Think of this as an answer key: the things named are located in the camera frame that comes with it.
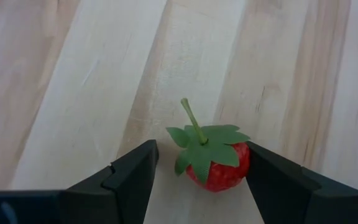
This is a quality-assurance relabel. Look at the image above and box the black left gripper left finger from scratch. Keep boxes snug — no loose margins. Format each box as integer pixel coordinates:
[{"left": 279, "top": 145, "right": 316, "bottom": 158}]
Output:
[{"left": 62, "top": 139, "right": 160, "bottom": 224}]

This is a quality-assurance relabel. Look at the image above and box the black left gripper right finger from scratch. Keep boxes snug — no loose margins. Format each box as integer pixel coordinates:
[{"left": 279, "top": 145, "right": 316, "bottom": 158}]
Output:
[{"left": 246, "top": 141, "right": 358, "bottom": 224}]

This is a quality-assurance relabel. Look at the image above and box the long-stemmed red strawberry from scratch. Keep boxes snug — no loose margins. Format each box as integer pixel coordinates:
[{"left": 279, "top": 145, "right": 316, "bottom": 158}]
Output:
[{"left": 165, "top": 98, "right": 251, "bottom": 193}]

